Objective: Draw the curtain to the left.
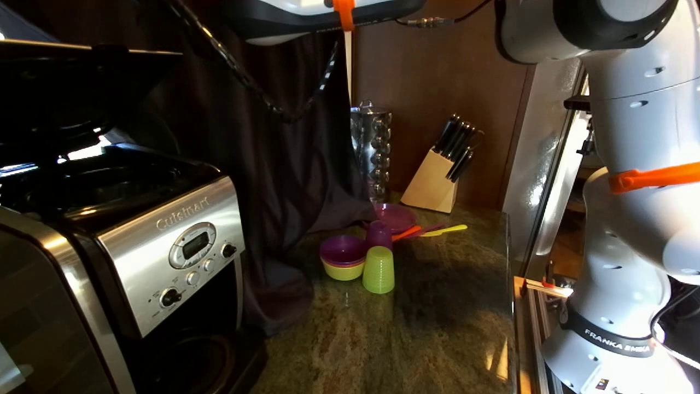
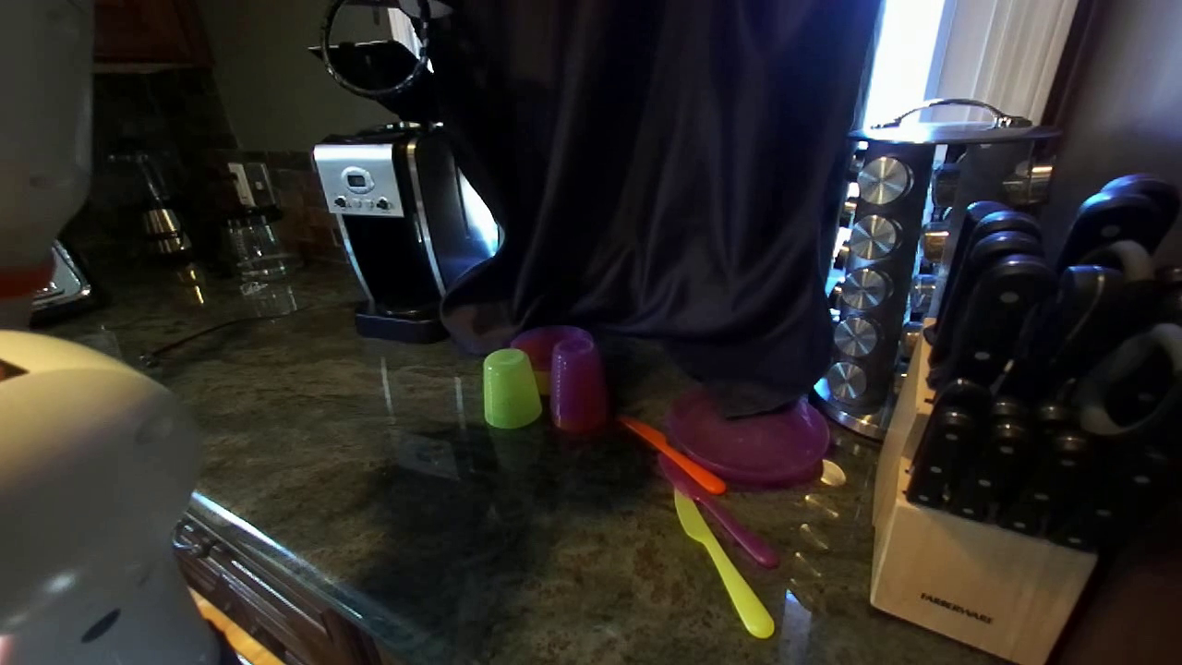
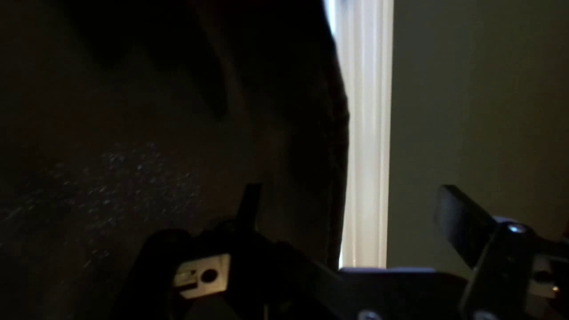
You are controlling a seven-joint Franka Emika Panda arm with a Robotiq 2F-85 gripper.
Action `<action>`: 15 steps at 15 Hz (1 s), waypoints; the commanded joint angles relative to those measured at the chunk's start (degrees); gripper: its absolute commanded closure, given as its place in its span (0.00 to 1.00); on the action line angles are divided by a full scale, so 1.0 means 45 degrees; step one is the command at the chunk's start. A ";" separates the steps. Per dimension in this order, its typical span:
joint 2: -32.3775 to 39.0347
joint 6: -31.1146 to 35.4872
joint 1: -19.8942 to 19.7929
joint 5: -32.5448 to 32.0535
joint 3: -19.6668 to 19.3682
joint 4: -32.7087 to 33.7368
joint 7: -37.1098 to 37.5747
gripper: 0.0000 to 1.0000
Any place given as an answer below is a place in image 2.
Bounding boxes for grey-handled kitchen scissors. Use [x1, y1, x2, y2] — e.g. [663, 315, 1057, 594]
[1068, 321, 1182, 442]

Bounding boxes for silver toaster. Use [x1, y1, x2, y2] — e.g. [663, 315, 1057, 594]
[35, 238, 95, 315]

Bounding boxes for yellow-green plastic cup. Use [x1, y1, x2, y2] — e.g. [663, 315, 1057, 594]
[482, 344, 547, 431]

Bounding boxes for purple plastic spoon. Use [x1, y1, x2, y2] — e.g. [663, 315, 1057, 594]
[654, 456, 782, 573]

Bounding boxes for orange plastic knife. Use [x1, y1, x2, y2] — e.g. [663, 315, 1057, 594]
[614, 411, 733, 497]

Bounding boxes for metal-edged robot mounting table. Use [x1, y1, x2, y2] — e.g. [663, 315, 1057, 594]
[169, 491, 388, 665]

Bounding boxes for white window frame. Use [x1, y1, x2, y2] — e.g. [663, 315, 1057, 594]
[860, 0, 1086, 134]

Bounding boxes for dark blue curtain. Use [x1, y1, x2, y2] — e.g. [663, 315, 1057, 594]
[424, 0, 888, 399]

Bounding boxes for yellow-green plastic knife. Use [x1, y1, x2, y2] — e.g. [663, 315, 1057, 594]
[669, 484, 780, 644]

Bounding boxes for steel spice jar rack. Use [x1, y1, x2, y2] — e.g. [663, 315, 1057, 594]
[812, 92, 1064, 442]

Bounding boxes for clear glass jar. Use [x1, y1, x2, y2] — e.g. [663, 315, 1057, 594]
[130, 150, 204, 270]
[220, 155, 301, 307]

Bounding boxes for black-handled kitchen knife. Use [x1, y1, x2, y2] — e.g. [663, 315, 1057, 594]
[1052, 169, 1182, 270]
[936, 199, 1048, 363]
[944, 250, 1052, 389]

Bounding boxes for wooden knife block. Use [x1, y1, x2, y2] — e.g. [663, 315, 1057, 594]
[865, 328, 1101, 665]

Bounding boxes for purple plastic cup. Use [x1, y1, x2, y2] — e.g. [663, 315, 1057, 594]
[547, 331, 614, 435]

